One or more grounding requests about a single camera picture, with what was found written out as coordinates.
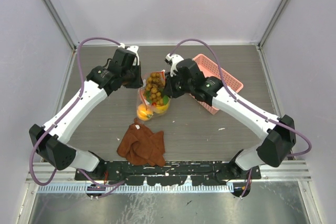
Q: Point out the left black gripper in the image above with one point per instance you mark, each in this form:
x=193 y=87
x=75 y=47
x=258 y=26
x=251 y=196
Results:
x=138 y=82

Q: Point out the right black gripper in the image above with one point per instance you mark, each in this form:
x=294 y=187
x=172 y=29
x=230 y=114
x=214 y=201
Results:
x=168 y=88

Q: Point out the brown longan bunch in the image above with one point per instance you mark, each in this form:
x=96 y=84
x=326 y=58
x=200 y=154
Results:
x=154 y=87

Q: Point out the clear zip top bag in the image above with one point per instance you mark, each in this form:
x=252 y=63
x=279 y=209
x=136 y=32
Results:
x=141 y=98

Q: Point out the yellow apple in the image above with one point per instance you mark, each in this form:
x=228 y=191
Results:
x=161 y=109

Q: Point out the orange peach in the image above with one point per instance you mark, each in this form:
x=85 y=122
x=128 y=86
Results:
x=144 y=113

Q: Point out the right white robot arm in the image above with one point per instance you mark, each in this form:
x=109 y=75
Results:
x=277 y=140

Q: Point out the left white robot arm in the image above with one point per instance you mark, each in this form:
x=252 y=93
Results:
x=54 y=135

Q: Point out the pink plastic basket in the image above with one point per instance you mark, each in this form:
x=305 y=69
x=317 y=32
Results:
x=210 y=68

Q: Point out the brown cloth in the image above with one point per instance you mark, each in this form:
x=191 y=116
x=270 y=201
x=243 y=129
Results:
x=141 y=146

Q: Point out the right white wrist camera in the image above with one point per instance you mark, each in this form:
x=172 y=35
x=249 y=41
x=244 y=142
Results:
x=133 y=49

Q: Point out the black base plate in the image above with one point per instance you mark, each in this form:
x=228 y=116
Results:
x=207 y=173

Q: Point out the grey slotted cable duct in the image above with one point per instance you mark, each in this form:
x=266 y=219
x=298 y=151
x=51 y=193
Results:
x=55 y=188

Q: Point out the aluminium frame rail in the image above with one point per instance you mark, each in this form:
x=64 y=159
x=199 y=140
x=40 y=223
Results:
x=288 y=171

